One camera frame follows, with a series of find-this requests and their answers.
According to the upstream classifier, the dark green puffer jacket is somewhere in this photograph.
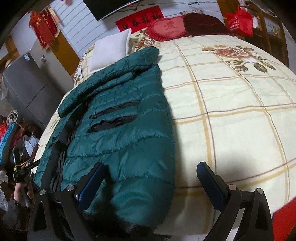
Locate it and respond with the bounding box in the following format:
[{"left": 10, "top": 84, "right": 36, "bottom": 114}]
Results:
[{"left": 33, "top": 47, "right": 176, "bottom": 228}]

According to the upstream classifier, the person's left hand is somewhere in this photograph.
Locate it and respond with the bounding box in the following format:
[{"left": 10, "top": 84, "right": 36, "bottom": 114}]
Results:
[{"left": 14, "top": 181, "right": 34, "bottom": 207}]

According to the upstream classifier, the white plastic bag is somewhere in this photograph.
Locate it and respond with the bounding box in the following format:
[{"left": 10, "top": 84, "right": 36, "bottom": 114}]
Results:
[{"left": 23, "top": 135, "right": 39, "bottom": 157}]

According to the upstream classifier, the blue bag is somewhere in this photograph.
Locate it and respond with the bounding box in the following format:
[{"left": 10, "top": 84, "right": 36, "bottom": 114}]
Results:
[{"left": 0, "top": 123, "right": 19, "bottom": 166}]

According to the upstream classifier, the grey refrigerator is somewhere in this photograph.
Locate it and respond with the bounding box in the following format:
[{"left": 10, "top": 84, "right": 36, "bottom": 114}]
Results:
[{"left": 2, "top": 52, "right": 63, "bottom": 130}]

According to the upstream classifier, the floral checked bed sheet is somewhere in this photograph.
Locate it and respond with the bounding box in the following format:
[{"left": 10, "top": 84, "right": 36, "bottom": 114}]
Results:
[{"left": 37, "top": 34, "right": 295, "bottom": 236}]

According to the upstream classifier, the white square pillow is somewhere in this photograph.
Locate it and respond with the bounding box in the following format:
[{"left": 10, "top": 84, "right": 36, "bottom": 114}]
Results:
[{"left": 89, "top": 29, "right": 132, "bottom": 74}]

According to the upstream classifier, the wooden shelf rack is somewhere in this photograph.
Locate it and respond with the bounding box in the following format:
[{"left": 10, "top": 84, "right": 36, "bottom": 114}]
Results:
[{"left": 244, "top": 1, "right": 289, "bottom": 66}]

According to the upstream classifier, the red calligraphy banner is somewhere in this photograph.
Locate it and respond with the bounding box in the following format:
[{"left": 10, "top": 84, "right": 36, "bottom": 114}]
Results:
[{"left": 115, "top": 5, "right": 164, "bottom": 33}]

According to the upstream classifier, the red shopping bag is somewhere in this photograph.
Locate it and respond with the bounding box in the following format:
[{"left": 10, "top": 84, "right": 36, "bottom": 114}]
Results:
[{"left": 226, "top": 6, "right": 253, "bottom": 37}]

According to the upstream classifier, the red heart-shaped cushion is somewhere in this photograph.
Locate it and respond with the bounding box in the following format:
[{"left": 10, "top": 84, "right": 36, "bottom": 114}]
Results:
[{"left": 146, "top": 16, "right": 188, "bottom": 42}]

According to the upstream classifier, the dark red velvet cushion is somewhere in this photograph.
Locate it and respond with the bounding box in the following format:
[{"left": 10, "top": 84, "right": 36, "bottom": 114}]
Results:
[{"left": 183, "top": 13, "right": 234, "bottom": 36}]

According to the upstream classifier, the red tasselled wall hanging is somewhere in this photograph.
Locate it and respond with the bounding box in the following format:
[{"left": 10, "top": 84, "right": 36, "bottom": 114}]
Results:
[{"left": 29, "top": 6, "right": 60, "bottom": 50}]

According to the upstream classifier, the black wall television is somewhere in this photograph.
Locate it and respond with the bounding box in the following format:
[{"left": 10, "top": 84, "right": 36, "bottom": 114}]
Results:
[{"left": 83, "top": 0, "right": 138, "bottom": 21}]

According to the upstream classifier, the black television cable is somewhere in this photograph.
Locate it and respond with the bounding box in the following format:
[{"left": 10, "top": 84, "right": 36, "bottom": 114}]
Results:
[{"left": 120, "top": 1, "right": 218, "bottom": 12}]

